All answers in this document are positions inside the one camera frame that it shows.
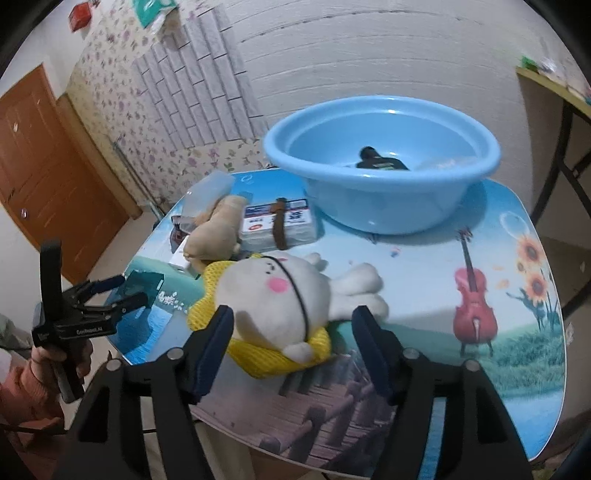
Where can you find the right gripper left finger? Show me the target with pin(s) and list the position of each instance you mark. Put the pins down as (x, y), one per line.
(106, 438)

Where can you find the green packet on wall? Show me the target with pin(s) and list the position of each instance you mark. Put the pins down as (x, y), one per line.
(150, 11)

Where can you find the yellow side table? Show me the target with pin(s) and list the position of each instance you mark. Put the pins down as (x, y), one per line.
(559, 129)

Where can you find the grey red snack packet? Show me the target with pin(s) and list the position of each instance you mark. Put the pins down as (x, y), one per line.
(182, 226)

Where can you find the red box on wall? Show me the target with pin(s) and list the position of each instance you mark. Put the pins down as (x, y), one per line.
(80, 16)

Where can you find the tan bear plush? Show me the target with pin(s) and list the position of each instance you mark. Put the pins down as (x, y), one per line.
(216, 236)

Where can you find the bag of cotton swabs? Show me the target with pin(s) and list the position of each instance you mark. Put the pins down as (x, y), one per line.
(447, 163)

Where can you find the card box with brown strap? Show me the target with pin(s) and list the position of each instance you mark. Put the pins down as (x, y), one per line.
(279, 225)

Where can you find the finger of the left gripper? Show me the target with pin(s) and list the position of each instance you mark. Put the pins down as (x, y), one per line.
(116, 310)
(88, 289)

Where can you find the clear box of toothpicks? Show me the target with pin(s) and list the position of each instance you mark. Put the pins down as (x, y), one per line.
(203, 195)

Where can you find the white power adapter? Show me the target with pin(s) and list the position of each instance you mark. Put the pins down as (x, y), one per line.
(180, 263)

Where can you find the orange sleeved left forearm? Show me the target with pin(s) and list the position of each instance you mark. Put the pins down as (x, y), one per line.
(32, 406)

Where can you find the white bunny plush yellow net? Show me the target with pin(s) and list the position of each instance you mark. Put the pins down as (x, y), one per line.
(282, 305)

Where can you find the person's left hand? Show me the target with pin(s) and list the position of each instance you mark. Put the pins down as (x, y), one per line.
(43, 360)

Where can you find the light blue plastic basin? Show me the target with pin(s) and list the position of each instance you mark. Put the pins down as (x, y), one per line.
(321, 145)

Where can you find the grey dustpan with handle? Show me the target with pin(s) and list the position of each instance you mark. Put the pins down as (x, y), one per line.
(150, 199)

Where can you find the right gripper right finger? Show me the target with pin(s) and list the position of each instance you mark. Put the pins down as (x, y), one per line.
(479, 439)

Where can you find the black lotion bottle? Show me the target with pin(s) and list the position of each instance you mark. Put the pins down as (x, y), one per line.
(371, 159)

